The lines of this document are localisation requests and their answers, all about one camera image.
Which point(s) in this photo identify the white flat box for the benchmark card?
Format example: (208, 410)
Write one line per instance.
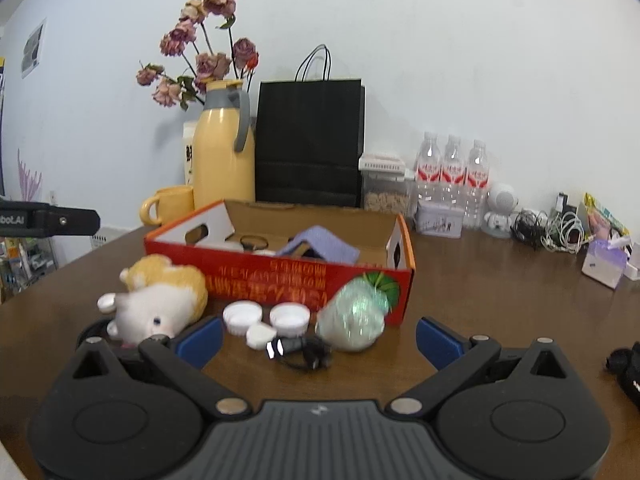
(382, 164)

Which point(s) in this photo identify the small printed tin box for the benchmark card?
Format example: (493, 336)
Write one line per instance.
(440, 220)

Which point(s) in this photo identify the purple wall decal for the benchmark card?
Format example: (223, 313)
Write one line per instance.
(29, 180)

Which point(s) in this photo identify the white milk carton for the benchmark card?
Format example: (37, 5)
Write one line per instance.
(190, 160)

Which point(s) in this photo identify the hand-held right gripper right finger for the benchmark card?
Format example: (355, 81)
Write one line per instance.
(440, 342)

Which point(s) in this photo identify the yellow mug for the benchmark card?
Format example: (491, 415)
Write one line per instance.
(175, 205)

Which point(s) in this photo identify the white storage cart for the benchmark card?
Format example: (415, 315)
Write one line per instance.
(30, 265)

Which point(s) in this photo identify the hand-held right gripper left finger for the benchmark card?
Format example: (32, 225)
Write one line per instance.
(200, 342)

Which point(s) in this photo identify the colourful snack packet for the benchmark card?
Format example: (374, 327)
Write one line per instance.
(602, 215)

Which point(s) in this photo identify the wall poster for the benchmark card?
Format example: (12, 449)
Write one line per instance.
(34, 50)

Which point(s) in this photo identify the clear jar of seeds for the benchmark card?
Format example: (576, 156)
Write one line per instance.
(385, 202)

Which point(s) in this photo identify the purple knitted pouch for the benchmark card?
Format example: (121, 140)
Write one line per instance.
(325, 244)

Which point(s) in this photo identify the yellow white plush hamster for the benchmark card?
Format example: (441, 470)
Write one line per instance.
(165, 305)

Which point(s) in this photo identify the purple tissue box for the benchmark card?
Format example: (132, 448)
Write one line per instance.
(605, 265)

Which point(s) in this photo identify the white robot-shaped speaker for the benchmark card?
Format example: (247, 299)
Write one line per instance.
(501, 200)

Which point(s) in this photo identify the clear water bottle red label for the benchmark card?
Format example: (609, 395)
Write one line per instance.
(476, 185)
(428, 170)
(454, 172)

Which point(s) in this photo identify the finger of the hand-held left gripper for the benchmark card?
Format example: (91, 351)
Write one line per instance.
(65, 220)

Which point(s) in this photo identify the black paper bag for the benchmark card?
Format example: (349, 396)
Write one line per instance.
(310, 135)

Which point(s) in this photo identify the black charger plug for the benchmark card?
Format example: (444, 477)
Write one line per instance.
(565, 205)

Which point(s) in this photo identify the dried pink roses bouquet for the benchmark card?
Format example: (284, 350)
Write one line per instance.
(215, 65)

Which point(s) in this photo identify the iridescent plastic wrap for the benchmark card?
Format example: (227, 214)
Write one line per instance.
(350, 317)

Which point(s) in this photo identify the red cardboard box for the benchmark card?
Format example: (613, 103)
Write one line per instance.
(280, 285)

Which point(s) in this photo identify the yellow thermos jug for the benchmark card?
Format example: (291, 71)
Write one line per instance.
(220, 160)

